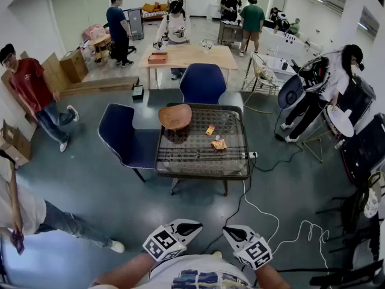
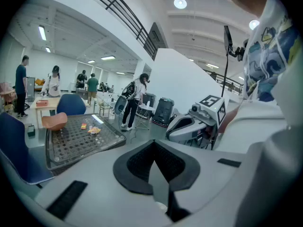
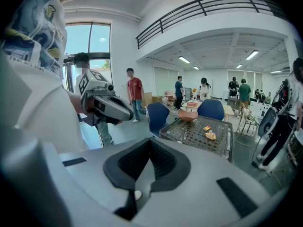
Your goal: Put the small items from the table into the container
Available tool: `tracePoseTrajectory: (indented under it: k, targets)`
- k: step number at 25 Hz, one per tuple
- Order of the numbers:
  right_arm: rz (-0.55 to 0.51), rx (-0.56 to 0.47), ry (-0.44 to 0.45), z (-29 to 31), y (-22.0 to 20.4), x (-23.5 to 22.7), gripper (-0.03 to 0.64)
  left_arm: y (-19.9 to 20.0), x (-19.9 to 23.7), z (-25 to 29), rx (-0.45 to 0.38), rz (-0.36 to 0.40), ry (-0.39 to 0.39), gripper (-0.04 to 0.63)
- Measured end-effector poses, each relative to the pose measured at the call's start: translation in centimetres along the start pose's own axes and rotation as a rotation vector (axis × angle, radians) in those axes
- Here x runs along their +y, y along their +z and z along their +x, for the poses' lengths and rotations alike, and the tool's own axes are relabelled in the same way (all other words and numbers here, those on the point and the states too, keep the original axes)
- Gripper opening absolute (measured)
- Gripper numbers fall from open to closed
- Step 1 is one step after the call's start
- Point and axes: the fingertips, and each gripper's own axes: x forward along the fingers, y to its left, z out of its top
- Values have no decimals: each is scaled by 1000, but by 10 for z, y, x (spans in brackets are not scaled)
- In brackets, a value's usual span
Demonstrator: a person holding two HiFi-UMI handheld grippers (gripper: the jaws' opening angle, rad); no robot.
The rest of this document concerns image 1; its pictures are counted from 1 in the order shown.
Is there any pink toy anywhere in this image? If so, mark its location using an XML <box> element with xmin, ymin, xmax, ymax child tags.
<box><xmin>82</xmin><ymin>24</ymin><xmax>111</xmax><ymax>42</ymax></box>

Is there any blue chair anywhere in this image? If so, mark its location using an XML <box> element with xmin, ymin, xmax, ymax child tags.
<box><xmin>97</xmin><ymin>103</ymin><xmax>162</xmax><ymax>183</ymax></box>
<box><xmin>179</xmin><ymin>63</ymin><xmax>228</xmax><ymax>105</ymax></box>

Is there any small wooden high chair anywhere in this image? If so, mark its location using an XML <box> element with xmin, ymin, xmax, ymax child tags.
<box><xmin>87</xmin><ymin>34</ymin><xmax>112</xmax><ymax>63</ymax></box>

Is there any grey computer case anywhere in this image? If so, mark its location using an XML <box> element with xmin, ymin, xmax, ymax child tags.
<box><xmin>128</xmin><ymin>7</ymin><xmax>144</xmax><ymax>41</ymax></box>

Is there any large black appliance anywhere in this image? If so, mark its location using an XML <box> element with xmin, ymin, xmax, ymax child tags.
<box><xmin>341</xmin><ymin>113</ymin><xmax>385</xmax><ymax>188</ymax></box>

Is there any person's left forearm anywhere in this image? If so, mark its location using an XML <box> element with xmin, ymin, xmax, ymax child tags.
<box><xmin>89</xmin><ymin>251</ymin><xmax>159</xmax><ymax>289</ymax></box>

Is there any white round table top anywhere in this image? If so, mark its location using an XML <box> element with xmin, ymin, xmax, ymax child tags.
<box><xmin>326</xmin><ymin>104</ymin><xmax>355</xmax><ymax>138</ymax></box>

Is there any person's white printed shirt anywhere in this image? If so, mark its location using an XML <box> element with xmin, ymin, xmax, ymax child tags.
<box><xmin>143</xmin><ymin>253</ymin><xmax>256</xmax><ymax>289</ymax></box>

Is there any dark blue round seat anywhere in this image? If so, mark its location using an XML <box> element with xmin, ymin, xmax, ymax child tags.
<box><xmin>276</xmin><ymin>73</ymin><xmax>306</xmax><ymax>111</ymax></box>

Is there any white counter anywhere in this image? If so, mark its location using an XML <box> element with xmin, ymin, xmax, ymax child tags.
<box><xmin>260</xmin><ymin>25</ymin><xmax>307</xmax><ymax>60</ymax></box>

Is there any wooden bowl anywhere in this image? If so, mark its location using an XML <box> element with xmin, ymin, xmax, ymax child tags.
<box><xmin>158</xmin><ymin>104</ymin><xmax>193</xmax><ymax>131</ymax></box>

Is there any stack of flat wooden boards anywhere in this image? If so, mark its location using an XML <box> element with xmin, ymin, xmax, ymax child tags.
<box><xmin>60</xmin><ymin>76</ymin><xmax>140</xmax><ymax>98</ymax></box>

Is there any black metal stand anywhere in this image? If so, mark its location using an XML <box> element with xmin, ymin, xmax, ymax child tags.
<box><xmin>309</xmin><ymin>188</ymin><xmax>385</xmax><ymax>289</ymax></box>

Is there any light wooden table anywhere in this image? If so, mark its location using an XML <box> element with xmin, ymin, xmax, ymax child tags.
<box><xmin>138</xmin><ymin>44</ymin><xmax>238</xmax><ymax>90</ymax></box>

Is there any gold wire chair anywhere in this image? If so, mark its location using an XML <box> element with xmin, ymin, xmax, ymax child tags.
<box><xmin>242</xmin><ymin>52</ymin><xmax>280</xmax><ymax>114</ymax></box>

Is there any person's right forearm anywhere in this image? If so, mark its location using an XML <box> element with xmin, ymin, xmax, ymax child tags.
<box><xmin>254</xmin><ymin>263</ymin><xmax>293</xmax><ymax>289</ymax></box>

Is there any dark small table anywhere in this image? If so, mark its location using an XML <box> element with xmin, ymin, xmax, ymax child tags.
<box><xmin>218</xmin><ymin>19</ymin><xmax>245</xmax><ymax>46</ymax></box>

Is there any closed cardboard box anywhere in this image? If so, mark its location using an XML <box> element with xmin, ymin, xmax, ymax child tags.
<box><xmin>59</xmin><ymin>49</ymin><xmax>90</xmax><ymax>84</ymax></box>

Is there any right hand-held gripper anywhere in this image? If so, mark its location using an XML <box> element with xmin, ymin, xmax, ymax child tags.
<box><xmin>222</xmin><ymin>224</ymin><xmax>273</xmax><ymax>270</ymax></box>

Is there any orange box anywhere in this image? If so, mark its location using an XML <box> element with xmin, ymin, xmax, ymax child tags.
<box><xmin>147</xmin><ymin>52</ymin><xmax>168</xmax><ymax>65</ymax></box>

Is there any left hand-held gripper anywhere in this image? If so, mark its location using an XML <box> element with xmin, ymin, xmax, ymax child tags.
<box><xmin>142</xmin><ymin>219</ymin><xmax>204</xmax><ymax>263</ymax></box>

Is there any glass top rattan table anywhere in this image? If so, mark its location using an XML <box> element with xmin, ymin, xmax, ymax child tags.
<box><xmin>154</xmin><ymin>102</ymin><xmax>252</xmax><ymax>197</ymax></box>

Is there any sofa with orange cushions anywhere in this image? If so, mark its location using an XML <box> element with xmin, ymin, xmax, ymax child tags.
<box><xmin>141</xmin><ymin>1</ymin><xmax>170</xmax><ymax>21</ymax></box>

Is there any open cardboard box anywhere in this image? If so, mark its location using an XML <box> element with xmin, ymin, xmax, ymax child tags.
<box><xmin>0</xmin><ymin>119</ymin><xmax>32</xmax><ymax>167</ymax></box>

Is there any gold wire stand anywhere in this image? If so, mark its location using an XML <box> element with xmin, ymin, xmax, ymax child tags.
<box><xmin>302</xmin><ymin>129</ymin><xmax>333</xmax><ymax>164</ymax></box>

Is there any black cable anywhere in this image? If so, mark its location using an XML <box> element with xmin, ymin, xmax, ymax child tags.
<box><xmin>200</xmin><ymin>181</ymin><xmax>250</xmax><ymax>254</ymax></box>
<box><xmin>251</xmin><ymin>143</ymin><xmax>303</xmax><ymax>173</ymax></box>

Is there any white cable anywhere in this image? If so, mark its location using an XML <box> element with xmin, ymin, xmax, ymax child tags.
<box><xmin>242</xmin><ymin>179</ymin><xmax>330</xmax><ymax>270</ymax></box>

